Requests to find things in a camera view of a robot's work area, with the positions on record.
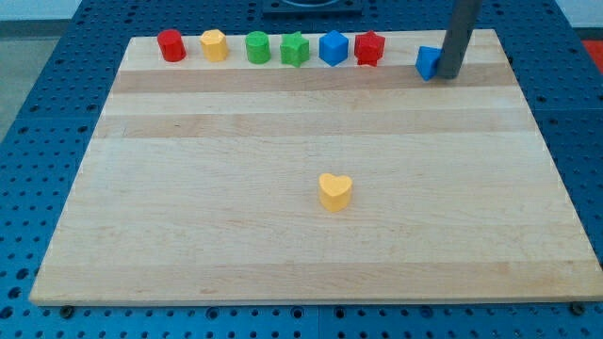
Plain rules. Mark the yellow heart block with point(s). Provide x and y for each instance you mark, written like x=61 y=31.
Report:
x=334 y=191

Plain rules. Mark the light wooden board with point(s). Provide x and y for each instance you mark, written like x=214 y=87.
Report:
x=200 y=187

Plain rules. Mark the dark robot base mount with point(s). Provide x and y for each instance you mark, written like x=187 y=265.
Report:
x=304 y=7

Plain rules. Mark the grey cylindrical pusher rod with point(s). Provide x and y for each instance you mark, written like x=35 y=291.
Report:
x=463 y=18

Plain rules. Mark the green star block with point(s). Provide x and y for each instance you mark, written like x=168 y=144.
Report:
x=295 y=49

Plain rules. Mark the red star block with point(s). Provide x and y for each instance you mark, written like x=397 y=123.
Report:
x=368 y=48

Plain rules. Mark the green cylinder block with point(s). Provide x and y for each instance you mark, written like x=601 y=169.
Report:
x=257 y=47

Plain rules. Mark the blue triangle block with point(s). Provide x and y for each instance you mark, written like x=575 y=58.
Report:
x=426 y=62

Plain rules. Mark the red cylinder block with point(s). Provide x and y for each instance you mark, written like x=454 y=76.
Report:
x=171 y=45

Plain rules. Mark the yellow hexagon block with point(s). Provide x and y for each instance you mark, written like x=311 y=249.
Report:
x=214 y=45

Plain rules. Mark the blue cube block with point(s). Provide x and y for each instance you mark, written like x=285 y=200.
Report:
x=333 y=48

